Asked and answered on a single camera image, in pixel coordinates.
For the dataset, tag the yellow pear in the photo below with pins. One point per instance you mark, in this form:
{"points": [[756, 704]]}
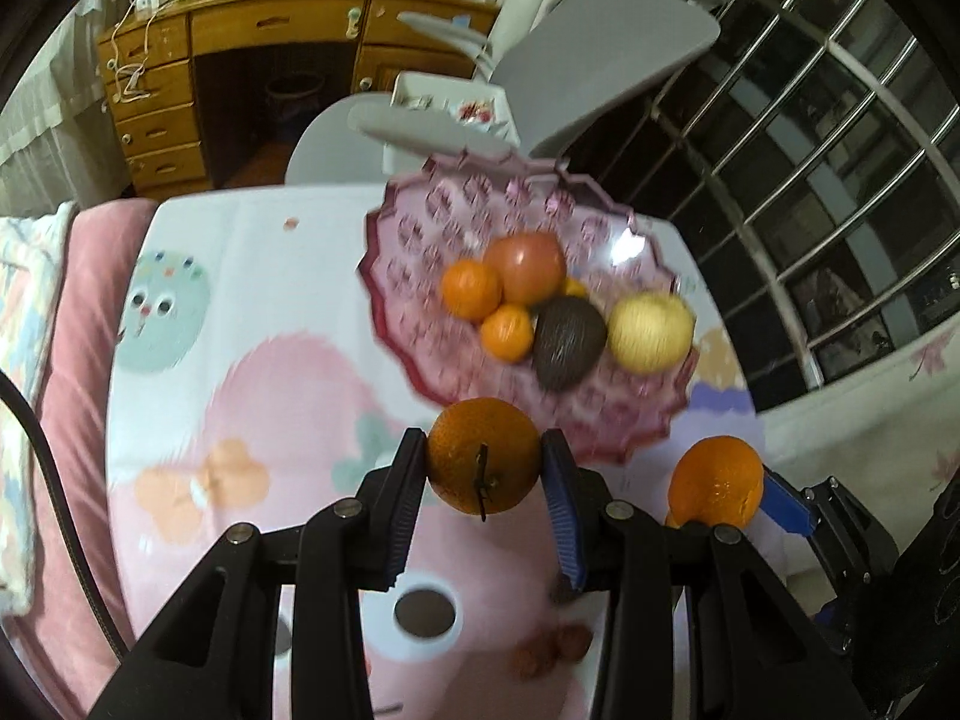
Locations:
{"points": [[649, 331]]}

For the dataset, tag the large orange mandarin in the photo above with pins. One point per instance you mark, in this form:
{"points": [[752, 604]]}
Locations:
{"points": [[716, 480]]}

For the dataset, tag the small yellow-orange kumquat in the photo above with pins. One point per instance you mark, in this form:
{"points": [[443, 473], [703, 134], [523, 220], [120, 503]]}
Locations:
{"points": [[574, 288]]}

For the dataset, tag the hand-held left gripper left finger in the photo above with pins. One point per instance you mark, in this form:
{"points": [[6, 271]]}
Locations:
{"points": [[401, 514]]}

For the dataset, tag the orange mandarin with stem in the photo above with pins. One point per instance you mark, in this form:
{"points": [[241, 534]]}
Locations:
{"points": [[480, 457]]}

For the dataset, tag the white tray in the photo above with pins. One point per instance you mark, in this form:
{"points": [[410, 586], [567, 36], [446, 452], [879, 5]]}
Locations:
{"points": [[465, 101]]}

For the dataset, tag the floral quilt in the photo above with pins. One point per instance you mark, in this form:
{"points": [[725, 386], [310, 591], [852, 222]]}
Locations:
{"points": [[22, 330]]}

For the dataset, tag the metal window grille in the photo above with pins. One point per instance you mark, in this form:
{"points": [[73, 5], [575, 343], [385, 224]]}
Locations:
{"points": [[825, 150]]}

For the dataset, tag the wooden desk with drawers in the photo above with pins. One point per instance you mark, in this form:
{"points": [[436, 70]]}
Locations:
{"points": [[161, 112]]}

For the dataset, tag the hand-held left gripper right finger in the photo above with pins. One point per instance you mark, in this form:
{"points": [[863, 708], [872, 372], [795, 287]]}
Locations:
{"points": [[562, 521]]}

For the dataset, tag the small red lychee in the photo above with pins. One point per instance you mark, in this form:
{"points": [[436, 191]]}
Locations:
{"points": [[571, 643], [534, 664]]}

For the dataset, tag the red apple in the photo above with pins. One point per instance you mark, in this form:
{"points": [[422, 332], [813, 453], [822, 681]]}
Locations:
{"points": [[525, 264]]}

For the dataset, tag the white lace furniture cover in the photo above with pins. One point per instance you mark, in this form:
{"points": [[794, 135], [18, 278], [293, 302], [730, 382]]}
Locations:
{"points": [[45, 127]]}

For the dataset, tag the pink plush blanket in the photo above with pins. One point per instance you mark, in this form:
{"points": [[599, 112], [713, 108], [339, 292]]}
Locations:
{"points": [[82, 390]]}

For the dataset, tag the grey office chair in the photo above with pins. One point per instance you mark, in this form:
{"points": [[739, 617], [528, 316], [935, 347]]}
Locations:
{"points": [[600, 52]]}

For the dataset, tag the dark waste bin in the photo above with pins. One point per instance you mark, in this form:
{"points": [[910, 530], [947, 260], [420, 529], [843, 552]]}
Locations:
{"points": [[294, 96]]}

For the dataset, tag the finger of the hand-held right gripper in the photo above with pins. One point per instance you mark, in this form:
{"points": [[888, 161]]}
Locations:
{"points": [[784, 502]]}

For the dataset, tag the dark avocado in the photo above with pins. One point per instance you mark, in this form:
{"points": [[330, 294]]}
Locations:
{"points": [[566, 343]]}

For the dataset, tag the pink glass fruit bowl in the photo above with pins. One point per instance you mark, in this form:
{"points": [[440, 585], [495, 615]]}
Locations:
{"points": [[420, 270]]}

